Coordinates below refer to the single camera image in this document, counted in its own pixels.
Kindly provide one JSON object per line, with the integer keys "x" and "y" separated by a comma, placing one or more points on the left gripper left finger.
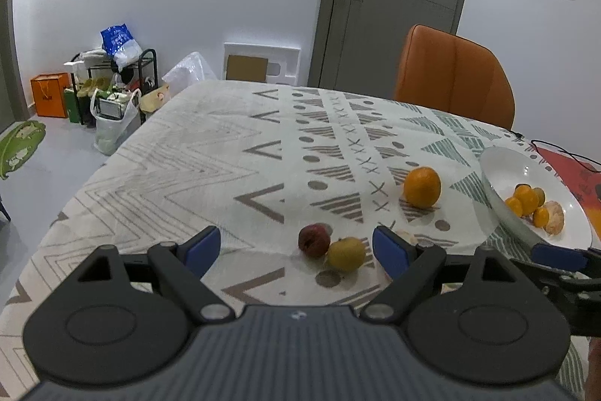
{"x": 178, "y": 270}

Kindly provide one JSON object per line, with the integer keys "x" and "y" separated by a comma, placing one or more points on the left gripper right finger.
{"x": 415, "y": 274}

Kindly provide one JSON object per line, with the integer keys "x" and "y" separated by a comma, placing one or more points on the yellow-green round fruit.
{"x": 347, "y": 254}

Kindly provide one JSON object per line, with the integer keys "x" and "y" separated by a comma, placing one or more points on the large orange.
{"x": 422, "y": 187}

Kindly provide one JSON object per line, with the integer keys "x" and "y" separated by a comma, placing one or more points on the small red apple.
{"x": 314, "y": 240}

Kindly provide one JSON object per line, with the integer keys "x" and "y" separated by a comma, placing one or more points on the small yellow-orange fruit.
{"x": 541, "y": 217}

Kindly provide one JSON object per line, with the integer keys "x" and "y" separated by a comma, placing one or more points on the right hand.
{"x": 593, "y": 380}

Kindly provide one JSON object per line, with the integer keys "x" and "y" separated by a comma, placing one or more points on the green fruit in bowl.
{"x": 541, "y": 196}

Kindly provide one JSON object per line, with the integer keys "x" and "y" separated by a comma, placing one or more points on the small orange in bowl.
{"x": 514, "y": 204}

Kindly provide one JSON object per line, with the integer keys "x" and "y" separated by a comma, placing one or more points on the red orange mat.
{"x": 582, "y": 179}

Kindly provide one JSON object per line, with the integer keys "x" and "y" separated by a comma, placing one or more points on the white ceramic bowl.
{"x": 503, "y": 170}

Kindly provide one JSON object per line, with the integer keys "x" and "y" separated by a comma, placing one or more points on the patterned white tablecloth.
{"x": 259, "y": 163}

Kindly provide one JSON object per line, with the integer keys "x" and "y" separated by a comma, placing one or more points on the white plastic bag with items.
{"x": 110, "y": 131}

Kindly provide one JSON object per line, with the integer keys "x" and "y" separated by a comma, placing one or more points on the black metal shelf rack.
{"x": 85, "y": 68}

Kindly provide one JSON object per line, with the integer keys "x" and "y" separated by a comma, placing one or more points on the orange leather chair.
{"x": 445, "y": 72}

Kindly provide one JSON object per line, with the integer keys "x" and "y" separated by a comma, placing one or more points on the clear plastic bag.
{"x": 190, "y": 70}

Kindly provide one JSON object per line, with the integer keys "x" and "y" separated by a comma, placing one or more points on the green floor mat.
{"x": 19, "y": 145}

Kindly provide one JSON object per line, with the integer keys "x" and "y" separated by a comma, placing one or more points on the white foam packaging board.
{"x": 259, "y": 63}

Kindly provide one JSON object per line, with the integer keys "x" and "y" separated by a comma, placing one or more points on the orange paper bag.
{"x": 48, "y": 94}

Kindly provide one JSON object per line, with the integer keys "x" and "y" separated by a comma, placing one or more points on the blue white plastic bag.
{"x": 120, "y": 45}

